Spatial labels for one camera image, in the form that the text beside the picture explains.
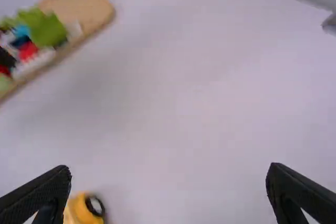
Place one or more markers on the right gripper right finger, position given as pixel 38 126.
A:
pixel 302 200

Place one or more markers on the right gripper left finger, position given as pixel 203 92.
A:
pixel 34 200

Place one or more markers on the yellow toy car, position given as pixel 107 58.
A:
pixel 78 211

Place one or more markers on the small green toy brick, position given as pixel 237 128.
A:
pixel 4 85

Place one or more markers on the long white toy brick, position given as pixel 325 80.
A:
pixel 34 64

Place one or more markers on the pile of toy bricks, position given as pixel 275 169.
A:
pixel 26 51

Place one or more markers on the large green toy brick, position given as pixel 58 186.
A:
pixel 50 30

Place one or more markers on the short white toy brick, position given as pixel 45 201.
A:
pixel 75 30

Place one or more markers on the tan tray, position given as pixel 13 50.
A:
pixel 86 9

